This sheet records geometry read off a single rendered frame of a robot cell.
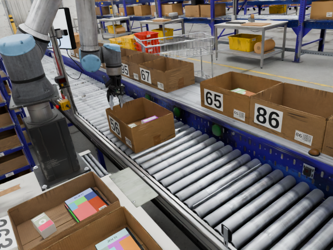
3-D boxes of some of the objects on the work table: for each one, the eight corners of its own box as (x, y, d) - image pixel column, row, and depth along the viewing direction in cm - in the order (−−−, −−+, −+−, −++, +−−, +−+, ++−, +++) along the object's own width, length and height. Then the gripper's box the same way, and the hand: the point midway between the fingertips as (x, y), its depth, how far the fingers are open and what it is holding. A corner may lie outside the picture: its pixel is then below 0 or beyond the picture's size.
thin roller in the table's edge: (91, 155, 166) (90, 152, 165) (110, 176, 145) (109, 173, 144) (88, 156, 165) (87, 154, 164) (106, 177, 144) (105, 174, 143)
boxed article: (44, 239, 108) (40, 231, 106) (34, 227, 114) (30, 219, 112) (57, 231, 111) (54, 222, 109) (46, 219, 117) (43, 212, 115)
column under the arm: (42, 191, 136) (19, 134, 121) (32, 168, 156) (12, 117, 141) (91, 170, 148) (76, 116, 134) (76, 152, 168) (61, 102, 153)
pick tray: (14, 227, 116) (6, 210, 112) (96, 186, 135) (92, 169, 131) (29, 274, 95) (19, 255, 91) (124, 218, 114) (120, 200, 110)
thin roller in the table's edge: (87, 156, 165) (86, 154, 164) (105, 178, 144) (104, 175, 143) (84, 157, 164) (83, 155, 163) (102, 179, 143) (101, 176, 142)
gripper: (108, 77, 147) (112, 114, 156) (128, 74, 154) (130, 109, 162) (102, 75, 154) (105, 110, 162) (121, 72, 160) (124, 105, 169)
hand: (116, 106), depth 164 cm, fingers open, 5 cm apart
